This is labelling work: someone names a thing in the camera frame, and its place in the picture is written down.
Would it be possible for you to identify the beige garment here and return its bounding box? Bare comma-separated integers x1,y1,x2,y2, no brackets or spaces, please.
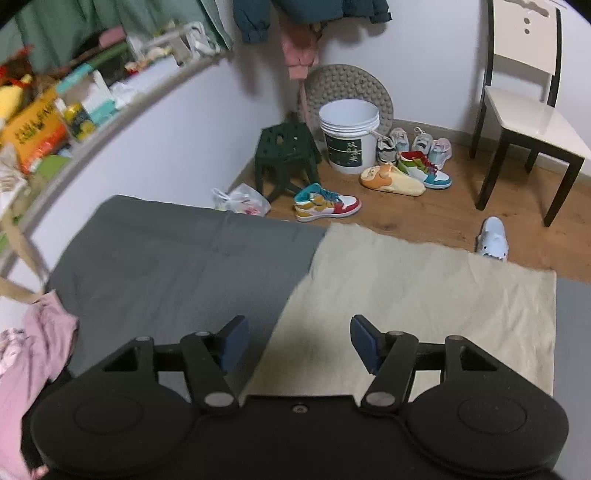
245,224,556,398

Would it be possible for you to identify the pink clothes pile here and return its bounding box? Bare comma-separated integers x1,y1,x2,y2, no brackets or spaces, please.
1,291,78,479

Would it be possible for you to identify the grey bed sheet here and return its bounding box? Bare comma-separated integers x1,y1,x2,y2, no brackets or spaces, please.
45,194,591,402

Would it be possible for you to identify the white plastic bag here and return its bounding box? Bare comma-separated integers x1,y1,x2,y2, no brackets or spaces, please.
212,183,270,217

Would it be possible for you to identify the colourful high-top sneaker left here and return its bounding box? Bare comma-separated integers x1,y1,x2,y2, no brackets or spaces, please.
294,183,362,223

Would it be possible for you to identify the colourful high-top sneaker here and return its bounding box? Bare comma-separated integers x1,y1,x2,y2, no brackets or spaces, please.
398,151,452,190
294,183,362,223

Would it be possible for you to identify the light blue shark slipper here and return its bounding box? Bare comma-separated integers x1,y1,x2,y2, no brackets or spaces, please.
476,216,509,261

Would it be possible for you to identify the orange yellow plush slipper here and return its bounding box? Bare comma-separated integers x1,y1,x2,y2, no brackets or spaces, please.
360,163,426,197

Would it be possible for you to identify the colourful high-top sneaker right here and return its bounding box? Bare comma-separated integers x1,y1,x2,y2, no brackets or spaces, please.
398,151,452,190

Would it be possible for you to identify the grey white sneaker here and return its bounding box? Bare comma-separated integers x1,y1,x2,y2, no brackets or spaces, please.
377,127,410,164

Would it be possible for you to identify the dark green plastic stool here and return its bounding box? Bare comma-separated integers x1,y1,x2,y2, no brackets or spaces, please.
254,122,322,203

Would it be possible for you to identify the white pink sneaker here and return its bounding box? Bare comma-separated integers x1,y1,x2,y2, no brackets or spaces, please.
412,127,453,169

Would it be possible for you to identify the white plastic bucket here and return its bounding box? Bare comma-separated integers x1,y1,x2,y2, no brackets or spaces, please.
318,99,380,175

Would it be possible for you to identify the beige tote bag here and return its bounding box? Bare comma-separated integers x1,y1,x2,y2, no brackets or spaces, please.
0,142,52,305

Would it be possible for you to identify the round grey studded mat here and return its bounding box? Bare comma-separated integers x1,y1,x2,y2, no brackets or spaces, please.
298,64,394,140

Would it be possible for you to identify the yellow drink can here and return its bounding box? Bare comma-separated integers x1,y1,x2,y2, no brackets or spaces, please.
63,103,96,141

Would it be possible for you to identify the teal white small box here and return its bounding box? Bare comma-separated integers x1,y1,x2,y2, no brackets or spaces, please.
81,70,116,127

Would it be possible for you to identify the orange cardboard box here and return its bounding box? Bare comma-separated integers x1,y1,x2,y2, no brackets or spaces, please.
1,86,68,175

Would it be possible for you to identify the pink hanging garment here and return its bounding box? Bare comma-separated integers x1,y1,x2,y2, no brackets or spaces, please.
280,18,320,80

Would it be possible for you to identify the dark teal hanging jacket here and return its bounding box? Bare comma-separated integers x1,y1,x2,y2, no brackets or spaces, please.
233,0,392,44

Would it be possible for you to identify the yellow plush toy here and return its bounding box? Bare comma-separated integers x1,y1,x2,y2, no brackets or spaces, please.
0,74,33,127

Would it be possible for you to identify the cream and black chair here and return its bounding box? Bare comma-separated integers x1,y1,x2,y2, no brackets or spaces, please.
469,1,590,227

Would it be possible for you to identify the green curtain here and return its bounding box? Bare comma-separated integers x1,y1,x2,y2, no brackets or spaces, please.
1,0,232,72

